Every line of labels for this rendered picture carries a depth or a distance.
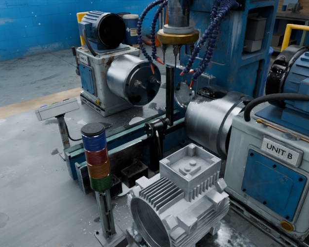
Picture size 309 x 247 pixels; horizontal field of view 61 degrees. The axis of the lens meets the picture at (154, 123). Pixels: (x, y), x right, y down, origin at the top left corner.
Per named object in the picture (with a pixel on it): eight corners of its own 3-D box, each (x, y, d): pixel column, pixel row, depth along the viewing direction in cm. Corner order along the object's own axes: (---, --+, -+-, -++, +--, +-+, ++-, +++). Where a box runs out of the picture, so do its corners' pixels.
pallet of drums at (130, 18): (129, 42, 674) (126, 11, 637) (145, 48, 616) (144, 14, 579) (84, 50, 616) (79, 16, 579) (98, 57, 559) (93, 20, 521)
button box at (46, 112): (75, 109, 122) (71, 98, 121) (80, 108, 116) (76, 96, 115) (38, 121, 113) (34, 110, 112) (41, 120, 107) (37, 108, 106)
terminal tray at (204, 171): (189, 162, 76) (191, 142, 72) (219, 181, 69) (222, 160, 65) (158, 182, 69) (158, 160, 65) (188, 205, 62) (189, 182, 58)
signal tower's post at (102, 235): (114, 221, 91) (98, 116, 71) (126, 236, 86) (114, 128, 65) (93, 234, 87) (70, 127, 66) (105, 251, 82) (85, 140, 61)
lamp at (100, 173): (103, 161, 76) (101, 149, 74) (114, 172, 72) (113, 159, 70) (85, 170, 73) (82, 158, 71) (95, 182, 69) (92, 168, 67)
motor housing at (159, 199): (178, 193, 86) (179, 146, 77) (225, 230, 74) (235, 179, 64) (128, 227, 75) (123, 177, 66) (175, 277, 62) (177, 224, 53)
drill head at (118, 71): (130, 84, 173) (127, 45, 161) (166, 101, 149) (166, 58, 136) (96, 94, 160) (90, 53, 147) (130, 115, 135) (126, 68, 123)
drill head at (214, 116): (206, 121, 128) (211, 72, 116) (288, 160, 101) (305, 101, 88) (168, 139, 115) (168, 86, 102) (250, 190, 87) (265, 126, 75)
